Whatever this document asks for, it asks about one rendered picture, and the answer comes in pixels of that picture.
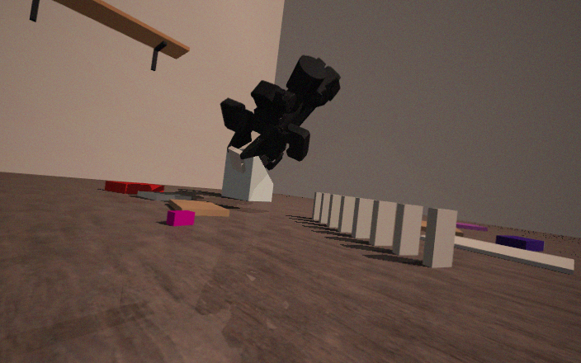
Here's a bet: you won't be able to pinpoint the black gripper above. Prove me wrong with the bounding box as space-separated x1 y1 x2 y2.
220 98 310 161

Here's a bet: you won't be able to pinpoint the purple flat rectangular block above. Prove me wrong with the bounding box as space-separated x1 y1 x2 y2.
456 223 488 231

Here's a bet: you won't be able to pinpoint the magenta block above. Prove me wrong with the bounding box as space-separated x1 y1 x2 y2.
167 210 195 226

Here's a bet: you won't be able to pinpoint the red flat block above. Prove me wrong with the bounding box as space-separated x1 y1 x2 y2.
105 181 165 194

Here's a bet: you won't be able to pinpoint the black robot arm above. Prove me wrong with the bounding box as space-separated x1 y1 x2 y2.
251 55 341 171

